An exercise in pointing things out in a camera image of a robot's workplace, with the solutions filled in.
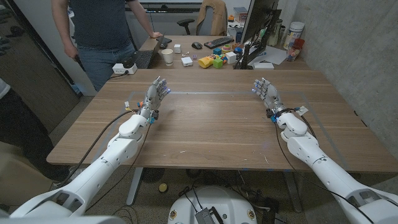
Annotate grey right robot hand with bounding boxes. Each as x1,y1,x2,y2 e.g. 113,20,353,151
251,77,287,118

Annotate tall dark bottle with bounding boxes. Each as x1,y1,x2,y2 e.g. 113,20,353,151
267,19,283,47

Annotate person in black clothes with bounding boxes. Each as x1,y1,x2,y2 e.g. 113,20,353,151
0,77,72,183

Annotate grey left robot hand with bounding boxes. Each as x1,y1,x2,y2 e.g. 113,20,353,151
138,76,172,121

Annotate black keyboard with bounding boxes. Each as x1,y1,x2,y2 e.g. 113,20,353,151
203,35,234,50

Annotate black phone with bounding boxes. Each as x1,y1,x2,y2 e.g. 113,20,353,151
155,36,172,49

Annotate black office chair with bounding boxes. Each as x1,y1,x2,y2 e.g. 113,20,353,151
177,6,215,37

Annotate white cabinet panel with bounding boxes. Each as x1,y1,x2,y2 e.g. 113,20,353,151
14,0,98,96

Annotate white paper sheet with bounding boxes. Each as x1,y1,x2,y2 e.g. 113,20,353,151
248,45,287,65

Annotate person in dark t-shirt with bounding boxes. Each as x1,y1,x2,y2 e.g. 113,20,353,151
51,0,164,93

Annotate yellow toy cylinder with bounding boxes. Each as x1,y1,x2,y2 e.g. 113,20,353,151
198,55,216,68

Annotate black computer monitor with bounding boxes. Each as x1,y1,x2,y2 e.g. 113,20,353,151
233,0,282,70

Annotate grey tape outline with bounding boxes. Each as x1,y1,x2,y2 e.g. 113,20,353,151
93,90,351,171

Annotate clear plastic storage box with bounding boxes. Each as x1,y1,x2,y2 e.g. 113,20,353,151
233,6,249,22

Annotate black round floor disc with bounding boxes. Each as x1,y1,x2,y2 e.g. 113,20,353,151
141,167,165,184

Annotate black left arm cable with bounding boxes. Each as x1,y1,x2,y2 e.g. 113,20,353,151
60,108,139,186

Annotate tan jacket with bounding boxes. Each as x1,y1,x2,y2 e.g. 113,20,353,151
195,0,228,37

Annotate grey table leg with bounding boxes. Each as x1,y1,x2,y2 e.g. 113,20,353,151
126,167,144,206
282,170,303,213

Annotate large white cube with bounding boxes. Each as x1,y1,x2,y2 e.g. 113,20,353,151
225,51,238,65

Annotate black power strip cable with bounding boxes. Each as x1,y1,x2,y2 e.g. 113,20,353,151
107,71,130,81

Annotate white canister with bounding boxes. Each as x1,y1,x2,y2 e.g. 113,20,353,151
283,21,305,50

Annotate wooden back desk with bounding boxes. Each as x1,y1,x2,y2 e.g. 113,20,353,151
136,34,312,71

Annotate white paper cup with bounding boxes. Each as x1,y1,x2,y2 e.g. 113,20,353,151
160,49,174,67

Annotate black laptop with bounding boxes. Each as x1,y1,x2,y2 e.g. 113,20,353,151
130,34,165,70

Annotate black box on torso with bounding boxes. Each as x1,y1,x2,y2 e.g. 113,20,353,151
195,207,223,224

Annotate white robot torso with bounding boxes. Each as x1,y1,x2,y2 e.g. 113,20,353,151
167,185,258,224

